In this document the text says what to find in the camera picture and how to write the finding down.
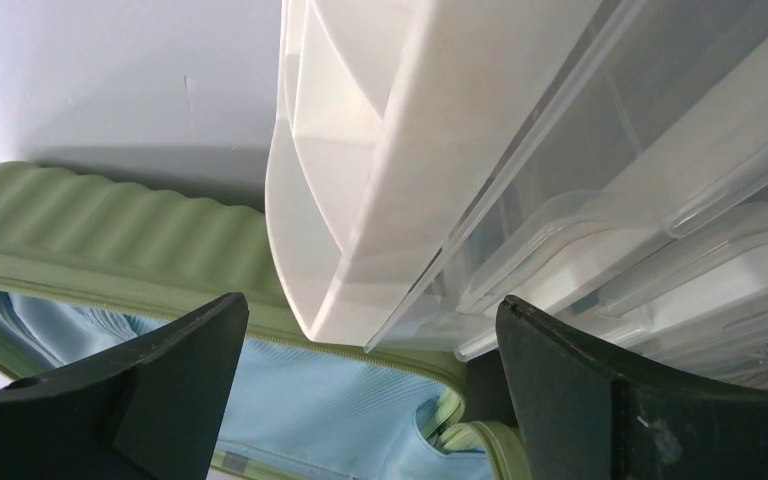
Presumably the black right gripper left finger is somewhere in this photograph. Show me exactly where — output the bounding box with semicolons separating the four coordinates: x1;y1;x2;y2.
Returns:
0;293;249;479

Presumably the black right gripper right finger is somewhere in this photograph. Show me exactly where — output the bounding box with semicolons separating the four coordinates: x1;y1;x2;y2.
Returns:
496;296;768;479

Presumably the green ribbed hard-shell suitcase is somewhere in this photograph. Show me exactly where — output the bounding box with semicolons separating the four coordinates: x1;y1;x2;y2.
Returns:
0;162;531;479

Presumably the white plastic drawer organizer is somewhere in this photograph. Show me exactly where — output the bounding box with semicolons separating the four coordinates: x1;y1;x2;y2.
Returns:
266;1;768;380

